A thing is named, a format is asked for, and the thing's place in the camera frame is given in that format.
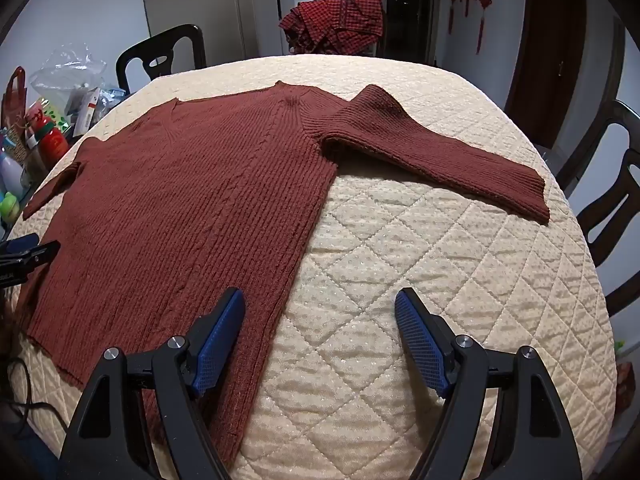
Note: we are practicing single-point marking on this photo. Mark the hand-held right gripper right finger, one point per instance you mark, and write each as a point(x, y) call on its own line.
point(420, 332)

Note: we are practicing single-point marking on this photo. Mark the green toy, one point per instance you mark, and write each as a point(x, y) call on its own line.
point(11, 206)

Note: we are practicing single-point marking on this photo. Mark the dark wooden chair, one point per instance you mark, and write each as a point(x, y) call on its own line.
point(612, 200)

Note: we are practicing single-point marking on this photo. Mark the red gift bag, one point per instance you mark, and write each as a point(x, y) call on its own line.
point(12, 110)

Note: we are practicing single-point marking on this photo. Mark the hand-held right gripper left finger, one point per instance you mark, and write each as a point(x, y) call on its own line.
point(220, 332)

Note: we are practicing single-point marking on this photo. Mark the grey tall cabinet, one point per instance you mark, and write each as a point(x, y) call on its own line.
point(210, 5)

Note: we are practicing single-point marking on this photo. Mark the red checked cloth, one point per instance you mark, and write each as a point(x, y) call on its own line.
point(335, 25)

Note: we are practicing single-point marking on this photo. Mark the clear plastic bag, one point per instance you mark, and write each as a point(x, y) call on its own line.
point(65, 72)

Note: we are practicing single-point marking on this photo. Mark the black dining chair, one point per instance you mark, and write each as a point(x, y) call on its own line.
point(192, 45)

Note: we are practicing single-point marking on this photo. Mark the red and green container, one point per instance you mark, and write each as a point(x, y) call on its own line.
point(50, 145)

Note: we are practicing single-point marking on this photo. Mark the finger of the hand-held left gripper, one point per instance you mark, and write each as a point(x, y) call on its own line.
point(20, 244)
point(35, 257)

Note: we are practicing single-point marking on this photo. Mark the brown wooden door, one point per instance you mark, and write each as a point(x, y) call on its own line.
point(545, 45)

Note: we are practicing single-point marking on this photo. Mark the cream quilted blanket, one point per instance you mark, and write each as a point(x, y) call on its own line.
point(425, 270)

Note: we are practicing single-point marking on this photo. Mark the white and red box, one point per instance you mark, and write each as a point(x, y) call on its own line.
point(86, 110)

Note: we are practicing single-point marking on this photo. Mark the white plastic bottle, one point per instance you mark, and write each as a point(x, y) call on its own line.
point(10, 175)

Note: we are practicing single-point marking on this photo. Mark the rust brown knitted sweater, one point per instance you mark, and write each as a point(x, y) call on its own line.
point(175, 200)

